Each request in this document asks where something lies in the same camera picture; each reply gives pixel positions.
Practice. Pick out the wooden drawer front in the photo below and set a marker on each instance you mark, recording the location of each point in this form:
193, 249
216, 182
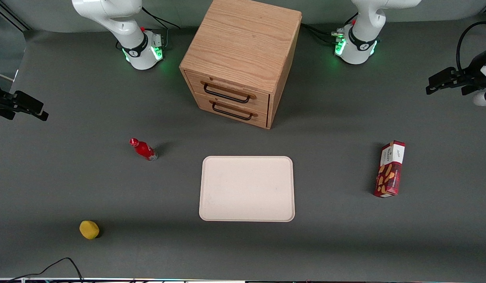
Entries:
231, 112
227, 92

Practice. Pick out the yellow lemon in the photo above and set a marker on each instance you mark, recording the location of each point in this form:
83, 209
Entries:
89, 229

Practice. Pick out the red plastic bottle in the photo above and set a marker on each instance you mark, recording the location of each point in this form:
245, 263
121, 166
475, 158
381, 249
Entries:
143, 149

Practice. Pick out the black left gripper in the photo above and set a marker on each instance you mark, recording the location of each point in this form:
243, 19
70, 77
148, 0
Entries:
465, 76

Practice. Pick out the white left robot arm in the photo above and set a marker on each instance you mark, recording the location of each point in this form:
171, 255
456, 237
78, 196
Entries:
364, 23

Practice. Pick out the black metal frame bar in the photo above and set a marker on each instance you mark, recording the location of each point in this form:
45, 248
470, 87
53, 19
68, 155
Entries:
11, 15

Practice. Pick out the red cookie box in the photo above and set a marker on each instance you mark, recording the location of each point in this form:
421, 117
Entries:
390, 169

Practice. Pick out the cream rectangular tray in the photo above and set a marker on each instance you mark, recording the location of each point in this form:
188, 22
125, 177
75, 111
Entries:
246, 188

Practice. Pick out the oak wooden drawer cabinet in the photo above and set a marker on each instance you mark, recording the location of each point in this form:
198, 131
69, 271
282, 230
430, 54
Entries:
242, 43

